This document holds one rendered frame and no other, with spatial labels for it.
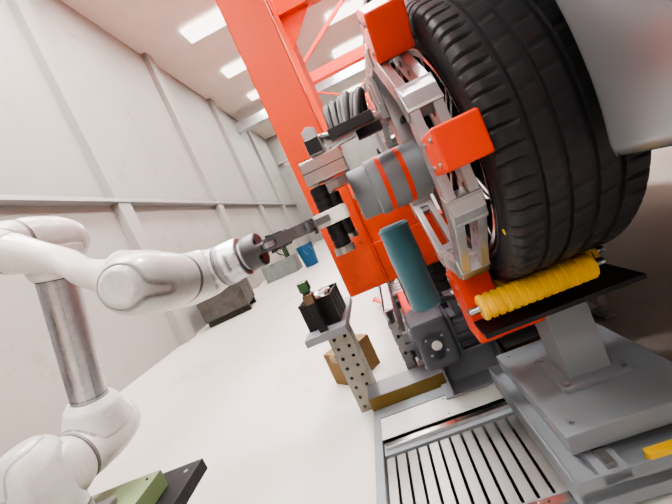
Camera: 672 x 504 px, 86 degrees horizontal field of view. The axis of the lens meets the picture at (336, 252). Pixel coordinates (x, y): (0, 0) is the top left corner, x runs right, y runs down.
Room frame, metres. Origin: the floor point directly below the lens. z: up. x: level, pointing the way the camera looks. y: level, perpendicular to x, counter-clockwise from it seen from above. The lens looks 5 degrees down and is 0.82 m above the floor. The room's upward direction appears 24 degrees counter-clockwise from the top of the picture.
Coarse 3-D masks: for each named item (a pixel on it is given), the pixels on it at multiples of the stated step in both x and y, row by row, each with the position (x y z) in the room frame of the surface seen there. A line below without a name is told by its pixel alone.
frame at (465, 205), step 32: (384, 64) 0.71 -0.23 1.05; (416, 64) 0.66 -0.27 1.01; (416, 96) 0.62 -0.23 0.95; (384, 128) 1.06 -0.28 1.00; (416, 128) 0.62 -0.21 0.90; (448, 192) 0.62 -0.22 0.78; (480, 192) 0.61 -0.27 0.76; (448, 224) 0.68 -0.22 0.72; (480, 224) 0.65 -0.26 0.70; (448, 256) 0.88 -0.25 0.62; (480, 256) 0.72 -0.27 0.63
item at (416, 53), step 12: (420, 60) 0.90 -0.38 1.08; (432, 72) 0.80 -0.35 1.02; (444, 84) 0.65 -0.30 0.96; (444, 96) 1.04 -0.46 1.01; (456, 108) 0.74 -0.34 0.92; (432, 120) 0.91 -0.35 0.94; (480, 168) 0.82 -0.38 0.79; (456, 180) 0.96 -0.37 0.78; (480, 180) 0.75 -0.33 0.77; (492, 204) 0.66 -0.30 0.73; (492, 216) 0.69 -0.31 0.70; (468, 228) 0.99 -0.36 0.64; (492, 228) 0.81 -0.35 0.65; (468, 240) 0.96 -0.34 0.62; (492, 240) 0.75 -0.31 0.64
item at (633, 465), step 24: (504, 384) 1.05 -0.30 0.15; (528, 408) 0.91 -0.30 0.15; (528, 432) 0.89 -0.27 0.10; (552, 432) 0.80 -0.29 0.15; (648, 432) 0.70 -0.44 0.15; (552, 456) 0.73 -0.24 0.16; (576, 456) 0.72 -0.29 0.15; (600, 456) 0.66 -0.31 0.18; (624, 456) 0.67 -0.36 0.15; (648, 456) 0.62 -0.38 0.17; (576, 480) 0.67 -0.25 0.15; (600, 480) 0.63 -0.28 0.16; (624, 480) 0.63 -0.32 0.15; (648, 480) 0.62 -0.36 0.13
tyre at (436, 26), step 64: (448, 0) 0.65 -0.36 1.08; (512, 0) 0.58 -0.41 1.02; (448, 64) 0.60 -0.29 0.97; (512, 64) 0.55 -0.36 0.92; (576, 64) 0.53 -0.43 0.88; (512, 128) 0.55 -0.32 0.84; (576, 128) 0.54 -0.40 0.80; (512, 192) 0.57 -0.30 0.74; (576, 192) 0.57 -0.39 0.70; (640, 192) 0.59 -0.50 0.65; (512, 256) 0.67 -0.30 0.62
